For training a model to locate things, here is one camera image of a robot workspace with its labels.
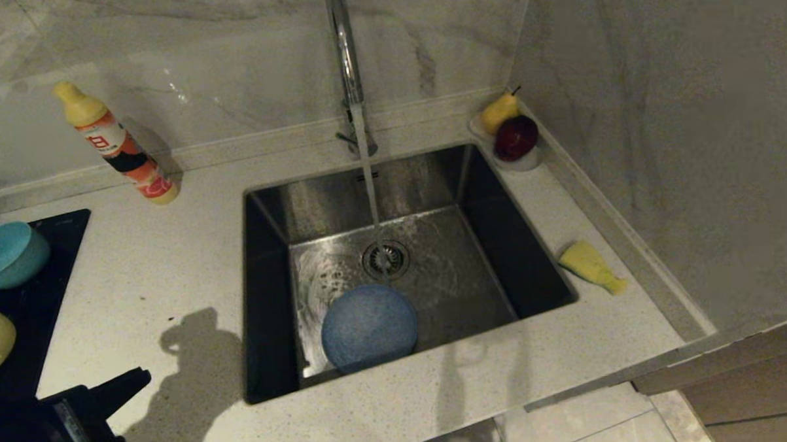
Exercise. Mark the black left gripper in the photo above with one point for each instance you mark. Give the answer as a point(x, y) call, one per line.
point(41, 429)

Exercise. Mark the teal bowl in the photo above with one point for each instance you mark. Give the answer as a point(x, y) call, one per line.
point(8, 257)

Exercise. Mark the blue plate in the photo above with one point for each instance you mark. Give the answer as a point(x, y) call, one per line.
point(371, 326)

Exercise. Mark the chrome faucet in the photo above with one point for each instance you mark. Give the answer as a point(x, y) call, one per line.
point(347, 52)

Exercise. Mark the yellow sponge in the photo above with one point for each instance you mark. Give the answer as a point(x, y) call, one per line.
point(585, 260)

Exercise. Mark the metal sink drain strainer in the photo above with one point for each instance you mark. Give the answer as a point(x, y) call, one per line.
point(395, 260)

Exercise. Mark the stainless steel sink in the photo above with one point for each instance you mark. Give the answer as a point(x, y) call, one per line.
point(474, 277)

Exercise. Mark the black induction cooktop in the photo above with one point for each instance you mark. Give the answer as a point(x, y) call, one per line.
point(36, 305)

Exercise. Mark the running water stream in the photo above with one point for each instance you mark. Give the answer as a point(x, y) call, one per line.
point(368, 176)

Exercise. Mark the small white dish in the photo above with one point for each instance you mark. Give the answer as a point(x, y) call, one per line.
point(526, 165)

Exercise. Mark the red apple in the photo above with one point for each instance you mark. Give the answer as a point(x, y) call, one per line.
point(515, 138)

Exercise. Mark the yellow pear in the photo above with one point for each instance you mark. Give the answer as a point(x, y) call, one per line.
point(498, 112)

